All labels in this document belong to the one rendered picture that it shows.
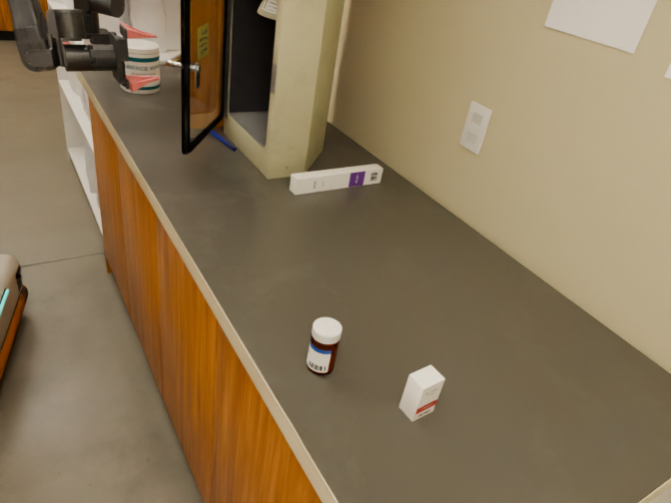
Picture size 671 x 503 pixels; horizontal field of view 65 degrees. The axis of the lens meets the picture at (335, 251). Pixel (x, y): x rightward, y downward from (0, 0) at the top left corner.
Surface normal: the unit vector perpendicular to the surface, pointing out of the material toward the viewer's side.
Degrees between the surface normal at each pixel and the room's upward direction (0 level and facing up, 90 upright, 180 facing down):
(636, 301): 90
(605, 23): 90
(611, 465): 0
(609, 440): 0
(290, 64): 90
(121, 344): 0
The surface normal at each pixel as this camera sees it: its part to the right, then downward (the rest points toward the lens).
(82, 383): 0.15, -0.83
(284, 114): 0.51, 0.54
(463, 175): -0.84, 0.18
